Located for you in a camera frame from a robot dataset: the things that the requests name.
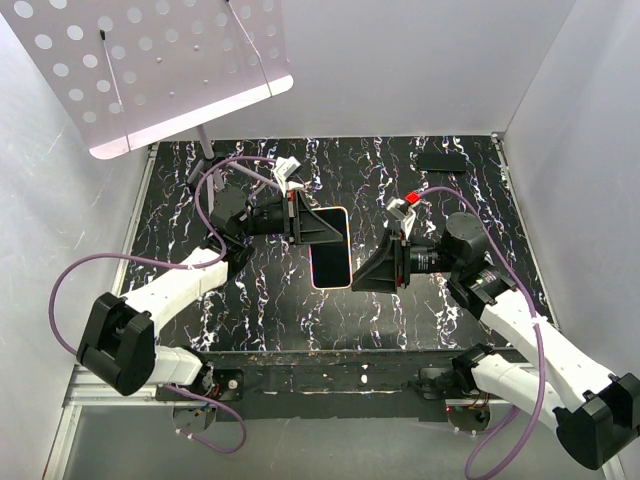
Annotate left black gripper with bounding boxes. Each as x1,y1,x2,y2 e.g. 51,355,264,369
237,189,344,245

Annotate left aluminium side rail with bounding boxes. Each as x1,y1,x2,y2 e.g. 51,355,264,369
86,143,160,305

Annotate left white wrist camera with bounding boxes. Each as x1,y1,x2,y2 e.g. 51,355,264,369
272,156,301,195

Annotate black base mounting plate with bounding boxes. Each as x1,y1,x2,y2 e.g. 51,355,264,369
154,349,516,424

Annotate aluminium side rail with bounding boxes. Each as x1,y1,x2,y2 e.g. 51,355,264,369
490,132,561,331
86,143,160,305

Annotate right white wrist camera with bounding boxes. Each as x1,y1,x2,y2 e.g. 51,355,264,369
385,197,417,238

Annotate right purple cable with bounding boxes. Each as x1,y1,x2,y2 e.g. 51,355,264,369
417,185,547,480

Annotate bare black phone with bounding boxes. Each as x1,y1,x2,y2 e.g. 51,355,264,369
416,153,466,174

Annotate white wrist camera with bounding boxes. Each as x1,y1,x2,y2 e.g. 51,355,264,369
272,156,301,195
385,197,417,238

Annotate music stand tripod pole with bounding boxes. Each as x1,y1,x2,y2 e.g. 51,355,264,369
187,124,278,213

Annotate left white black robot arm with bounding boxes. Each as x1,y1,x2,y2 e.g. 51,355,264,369
76,187,351,400

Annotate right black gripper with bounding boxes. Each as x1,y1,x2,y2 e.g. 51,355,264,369
350,227,460,294

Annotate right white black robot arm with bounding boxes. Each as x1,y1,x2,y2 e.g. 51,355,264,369
352,212,639,470

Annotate aluminium front rail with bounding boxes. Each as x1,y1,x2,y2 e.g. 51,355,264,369
66,362,498,405

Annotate perforated music stand desk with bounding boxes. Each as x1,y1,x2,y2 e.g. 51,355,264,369
1,1,294,160

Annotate right aluminium side rail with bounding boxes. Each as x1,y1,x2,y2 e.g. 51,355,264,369
490,132,561,331

